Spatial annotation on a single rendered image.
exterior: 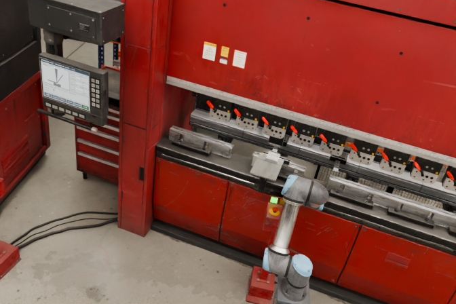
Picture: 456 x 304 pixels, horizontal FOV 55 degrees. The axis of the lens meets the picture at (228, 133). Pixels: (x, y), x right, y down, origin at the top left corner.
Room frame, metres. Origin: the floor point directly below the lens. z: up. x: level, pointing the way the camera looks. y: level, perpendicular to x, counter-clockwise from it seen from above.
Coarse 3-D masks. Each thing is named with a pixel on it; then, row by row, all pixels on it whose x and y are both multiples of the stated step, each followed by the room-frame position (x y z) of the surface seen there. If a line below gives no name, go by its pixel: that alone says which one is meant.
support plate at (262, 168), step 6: (264, 156) 2.59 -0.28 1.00; (258, 162) 2.50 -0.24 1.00; (264, 162) 2.51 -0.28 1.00; (270, 162) 2.52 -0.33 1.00; (282, 162) 2.55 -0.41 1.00; (252, 168) 2.42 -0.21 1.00; (258, 168) 2.43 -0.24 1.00; (264, 168) 2.44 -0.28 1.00; (270, 168) 2.45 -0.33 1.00; (276, 168) 2.46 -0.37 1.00; (258, 174) 2.36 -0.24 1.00; (264, 174) 2.37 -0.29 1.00; (270, 174) 2.38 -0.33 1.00; (276, 174) 2.39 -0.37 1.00
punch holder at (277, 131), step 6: (270, 114) 2.60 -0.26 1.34; (270, 120) 2.59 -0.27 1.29; (276, 120) 2.58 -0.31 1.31; (282, 120) 2.57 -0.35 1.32; (288, 120) 2.61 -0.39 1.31; (264, 126) 2.60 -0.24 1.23; (276, 126) 2.58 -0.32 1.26; (282, 126) 2.57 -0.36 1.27; (264, 132) 2.60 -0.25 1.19; (270, 132) 2.59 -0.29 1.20; (276, 132) 2.58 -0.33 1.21; (282, 132) 2.57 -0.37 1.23
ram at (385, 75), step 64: (192, 0) 2.75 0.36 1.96; (256, 0) 2.65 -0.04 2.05; (320, 0) 2.56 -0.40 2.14; (192, 64) 2.74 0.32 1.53; (256, 64) 2.64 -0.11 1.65; (320, 64) 2.54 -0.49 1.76; (384, 64) 2.45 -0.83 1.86; (448, 64) 2.38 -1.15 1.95; (384, 128) 2.42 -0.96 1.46; (448, 128) 2.34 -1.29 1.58
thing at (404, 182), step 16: (192, 112) 3.07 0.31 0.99; (208, 112) 3.11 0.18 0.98; (208, 128) 2.99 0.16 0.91; (224, 128) 2.96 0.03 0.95; (240, 128) 2.94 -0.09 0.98; (256, 128) 2.98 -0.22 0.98; (256, 144) 2.89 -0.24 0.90; (288, 144) 2.83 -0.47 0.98; (320, 160) 2.77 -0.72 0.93; (368, 176) 2.69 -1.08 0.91; (384, 176) 2.65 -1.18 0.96; (400, 176) 2.64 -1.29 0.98; (416, 192) 2.59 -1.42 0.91; (432, 192) 2.57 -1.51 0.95; (448, 192) 2.55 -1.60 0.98
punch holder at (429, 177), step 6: (420, 162) 2.35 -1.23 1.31; (426, 162) 2.35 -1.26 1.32; (432, 162) 2.34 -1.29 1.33; (414, 168) 2.36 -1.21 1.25; (426, 168) 2.34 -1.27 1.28; (432, 168) 2.34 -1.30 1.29; (438, 168) 2.33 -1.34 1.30; (414, 174) 2.35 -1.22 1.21; (420, 174) 2.34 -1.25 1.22; (426, 174) 2.34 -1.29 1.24; (432, 174) 2.33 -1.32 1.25; (420, 180) 2.34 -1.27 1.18; (426, 180) 2.33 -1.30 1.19; (432, 180) 2.32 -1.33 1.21
